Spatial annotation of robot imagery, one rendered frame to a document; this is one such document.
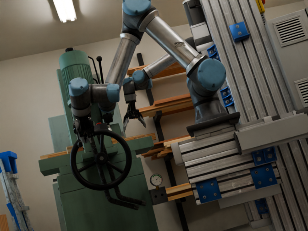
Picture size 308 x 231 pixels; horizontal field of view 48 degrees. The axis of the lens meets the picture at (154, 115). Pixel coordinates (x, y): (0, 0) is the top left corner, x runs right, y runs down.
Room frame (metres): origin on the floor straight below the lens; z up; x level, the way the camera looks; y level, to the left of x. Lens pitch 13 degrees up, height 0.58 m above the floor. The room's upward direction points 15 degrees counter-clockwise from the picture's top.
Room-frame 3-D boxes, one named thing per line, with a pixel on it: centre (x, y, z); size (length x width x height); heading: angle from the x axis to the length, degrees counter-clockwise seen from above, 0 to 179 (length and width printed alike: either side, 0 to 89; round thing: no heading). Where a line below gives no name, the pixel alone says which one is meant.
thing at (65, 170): (1.90, 0.37, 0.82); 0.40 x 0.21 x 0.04; 105
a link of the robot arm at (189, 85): (1.49, -0.24, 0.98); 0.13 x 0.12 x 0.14; 8
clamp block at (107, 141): (1.77, 0.32, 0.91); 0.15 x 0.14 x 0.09; 105
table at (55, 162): (1.85, 0.35, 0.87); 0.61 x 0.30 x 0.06; 105
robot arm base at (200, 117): (1.50, -0.24, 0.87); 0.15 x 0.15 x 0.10
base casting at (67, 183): (2.07, 0.41, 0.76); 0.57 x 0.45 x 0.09; 15
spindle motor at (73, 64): (1.96, 0.38, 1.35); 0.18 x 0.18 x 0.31
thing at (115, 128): (2.18, 0.28, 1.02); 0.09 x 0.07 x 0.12; 105
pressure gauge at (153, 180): (1.82, 0.08, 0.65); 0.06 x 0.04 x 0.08; 105
